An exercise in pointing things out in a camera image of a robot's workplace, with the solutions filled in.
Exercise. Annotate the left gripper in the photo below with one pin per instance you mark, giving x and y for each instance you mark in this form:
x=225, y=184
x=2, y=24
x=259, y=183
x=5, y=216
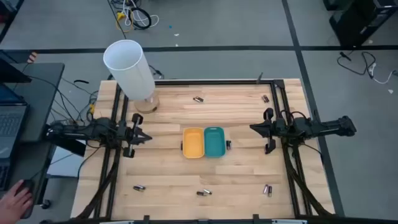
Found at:
x=128, y=137

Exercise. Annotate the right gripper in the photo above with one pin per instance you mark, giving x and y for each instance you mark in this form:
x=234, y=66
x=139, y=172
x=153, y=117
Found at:
x=278, y=130

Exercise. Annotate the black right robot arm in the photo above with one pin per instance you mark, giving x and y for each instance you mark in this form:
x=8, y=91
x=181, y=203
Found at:
x=311, y=127

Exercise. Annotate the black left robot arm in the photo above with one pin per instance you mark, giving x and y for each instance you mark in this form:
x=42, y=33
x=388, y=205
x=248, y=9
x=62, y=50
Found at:
x=99, y=129

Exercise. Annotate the teal plastic bin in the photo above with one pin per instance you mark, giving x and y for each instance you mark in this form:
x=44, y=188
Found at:
x=214, y=142

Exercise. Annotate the yellow plastic bin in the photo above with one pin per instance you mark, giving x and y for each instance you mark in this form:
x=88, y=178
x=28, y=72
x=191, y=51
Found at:
x=193, y=143

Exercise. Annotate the white floor sheet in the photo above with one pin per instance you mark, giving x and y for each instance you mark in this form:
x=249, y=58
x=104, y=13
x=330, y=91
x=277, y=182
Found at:
x=66, y=165

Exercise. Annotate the black side desk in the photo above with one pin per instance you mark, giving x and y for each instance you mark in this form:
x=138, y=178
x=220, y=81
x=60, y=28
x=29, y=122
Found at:
x=43, y=93

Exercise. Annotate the black caster wheel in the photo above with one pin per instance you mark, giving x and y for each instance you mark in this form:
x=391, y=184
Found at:
x=46, y=204

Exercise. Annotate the black computer mouse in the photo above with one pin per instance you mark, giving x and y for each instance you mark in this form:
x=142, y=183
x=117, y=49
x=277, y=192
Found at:
x=28, y=185

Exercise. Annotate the dark grey laptop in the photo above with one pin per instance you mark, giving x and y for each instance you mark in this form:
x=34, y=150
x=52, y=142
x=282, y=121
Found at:
x=11, y=124

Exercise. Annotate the orange black striped object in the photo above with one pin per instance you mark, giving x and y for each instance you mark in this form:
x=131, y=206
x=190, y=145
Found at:
x=32, y=57

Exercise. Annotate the black computer tower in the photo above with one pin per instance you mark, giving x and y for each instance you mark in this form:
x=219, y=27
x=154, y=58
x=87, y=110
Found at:
x=357, y=25

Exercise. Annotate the person's hand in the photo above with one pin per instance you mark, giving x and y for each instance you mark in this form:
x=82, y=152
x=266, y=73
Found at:
x=12, y=205

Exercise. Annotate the black monitor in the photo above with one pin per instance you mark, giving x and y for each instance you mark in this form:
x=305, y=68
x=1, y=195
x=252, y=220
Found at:
x=9, y=73

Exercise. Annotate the grey metal bracket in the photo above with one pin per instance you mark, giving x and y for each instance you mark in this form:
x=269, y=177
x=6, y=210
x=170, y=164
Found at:
x=260, y=78

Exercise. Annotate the black aluminium table frame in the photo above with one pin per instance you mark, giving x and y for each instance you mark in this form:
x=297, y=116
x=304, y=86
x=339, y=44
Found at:
x=217, y=82

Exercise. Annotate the black frame clamp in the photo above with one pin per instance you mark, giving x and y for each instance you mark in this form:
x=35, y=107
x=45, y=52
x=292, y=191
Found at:
x=146, y=219
x=256, y=218

